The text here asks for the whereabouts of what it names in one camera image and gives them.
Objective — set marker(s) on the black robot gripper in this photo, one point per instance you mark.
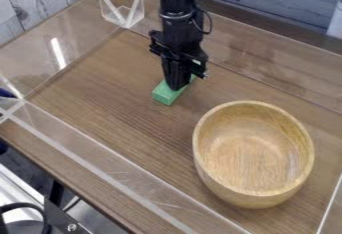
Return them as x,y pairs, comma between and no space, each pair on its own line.
176,43

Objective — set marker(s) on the green rectangular block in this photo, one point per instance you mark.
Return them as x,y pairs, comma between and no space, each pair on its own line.
164,95

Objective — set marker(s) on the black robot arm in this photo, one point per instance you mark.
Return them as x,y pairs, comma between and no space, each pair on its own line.
180,6

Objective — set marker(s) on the light wooden bowl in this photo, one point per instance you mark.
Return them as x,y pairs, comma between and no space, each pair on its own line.
254,153

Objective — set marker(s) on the clear acrylic enclosure wall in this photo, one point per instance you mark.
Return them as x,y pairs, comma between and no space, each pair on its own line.
85,122

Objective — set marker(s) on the black metal bracket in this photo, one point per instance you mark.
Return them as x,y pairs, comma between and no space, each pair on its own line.
60,222

